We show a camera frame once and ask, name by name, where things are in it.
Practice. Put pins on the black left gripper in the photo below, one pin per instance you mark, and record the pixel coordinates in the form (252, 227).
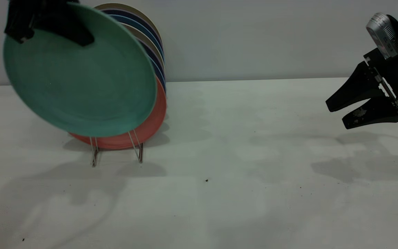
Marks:
(22, 17)

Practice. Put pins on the green round plate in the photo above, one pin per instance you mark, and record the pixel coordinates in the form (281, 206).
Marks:
(81, 86)

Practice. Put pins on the dark purple round plate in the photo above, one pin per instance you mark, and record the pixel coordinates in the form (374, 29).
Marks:
(153, 52)
(124, 12)

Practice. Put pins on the beige round plate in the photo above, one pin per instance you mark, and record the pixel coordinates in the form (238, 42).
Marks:
(148, 38)
(123, 5)

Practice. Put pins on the navy blue round plate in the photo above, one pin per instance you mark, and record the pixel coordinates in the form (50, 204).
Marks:
(159, 69)

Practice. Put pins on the pink round plate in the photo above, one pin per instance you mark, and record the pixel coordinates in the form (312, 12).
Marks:
(154, 117)

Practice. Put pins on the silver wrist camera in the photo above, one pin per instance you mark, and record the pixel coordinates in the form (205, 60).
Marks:
(382, 34)

